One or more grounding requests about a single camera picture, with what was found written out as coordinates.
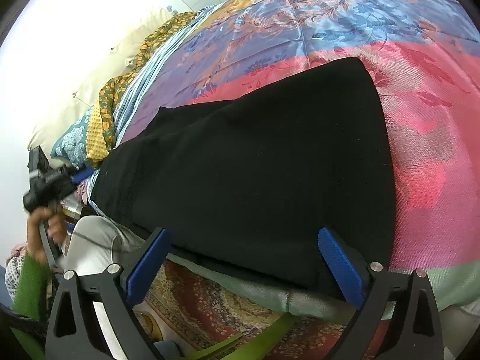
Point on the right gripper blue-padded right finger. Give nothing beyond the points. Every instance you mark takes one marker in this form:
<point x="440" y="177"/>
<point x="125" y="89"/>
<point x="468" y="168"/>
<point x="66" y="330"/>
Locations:
<point x="414" y="330"/>

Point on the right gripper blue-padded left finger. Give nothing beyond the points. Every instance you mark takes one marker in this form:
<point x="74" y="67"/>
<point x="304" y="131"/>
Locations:
<point x="73" y="329"/>

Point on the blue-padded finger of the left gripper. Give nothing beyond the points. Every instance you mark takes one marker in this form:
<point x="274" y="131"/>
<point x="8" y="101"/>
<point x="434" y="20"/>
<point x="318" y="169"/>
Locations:
<point x="81" y="174"/>

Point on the black pants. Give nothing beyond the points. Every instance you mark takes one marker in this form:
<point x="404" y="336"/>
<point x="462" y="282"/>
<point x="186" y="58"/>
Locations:
<point x="245" y="185"/>

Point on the person's left hand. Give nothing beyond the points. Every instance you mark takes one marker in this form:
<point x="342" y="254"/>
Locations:
<point x="44" y="222"/>

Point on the teal floral pillow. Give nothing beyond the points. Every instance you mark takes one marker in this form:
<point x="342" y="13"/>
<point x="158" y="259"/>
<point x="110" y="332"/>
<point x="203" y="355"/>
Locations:
<point x="71" y="146"/>

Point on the yellow orange floral blanket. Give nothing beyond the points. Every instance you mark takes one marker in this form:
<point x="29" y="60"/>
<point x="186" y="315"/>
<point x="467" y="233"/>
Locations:
<point x="100" y="134"/>

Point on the patterned floor rug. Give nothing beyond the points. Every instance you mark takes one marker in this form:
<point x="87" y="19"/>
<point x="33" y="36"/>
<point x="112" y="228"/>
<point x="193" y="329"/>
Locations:
<point x="196" y="313"/>

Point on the striped blue white sheet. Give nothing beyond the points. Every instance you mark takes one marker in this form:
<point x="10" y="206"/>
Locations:
<point x="136" y="91"/>

